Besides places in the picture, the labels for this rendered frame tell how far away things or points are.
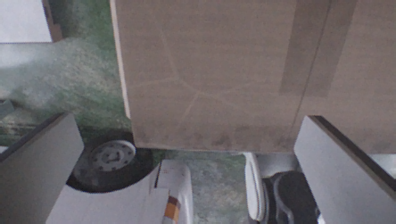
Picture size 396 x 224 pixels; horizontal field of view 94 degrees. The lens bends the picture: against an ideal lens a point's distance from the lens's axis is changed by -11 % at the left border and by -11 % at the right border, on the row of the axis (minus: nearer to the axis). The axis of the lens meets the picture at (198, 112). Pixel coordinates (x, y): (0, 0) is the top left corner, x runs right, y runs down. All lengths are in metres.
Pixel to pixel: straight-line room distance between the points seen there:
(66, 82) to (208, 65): 1.53
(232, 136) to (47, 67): 1.57
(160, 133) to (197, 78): 0.07
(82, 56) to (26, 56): 0.42
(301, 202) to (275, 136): 0.29
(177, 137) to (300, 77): 0.13
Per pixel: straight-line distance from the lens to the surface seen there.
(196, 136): 0.21
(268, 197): 0.50
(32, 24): 1.52
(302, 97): 0.21
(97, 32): 1.43
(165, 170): 1.29
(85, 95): 1.65
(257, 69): 0.19
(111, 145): 1.61
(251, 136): 0.22
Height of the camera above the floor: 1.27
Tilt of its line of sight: 58 degrees down
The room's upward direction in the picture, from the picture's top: 178 degrees counter-clockwise
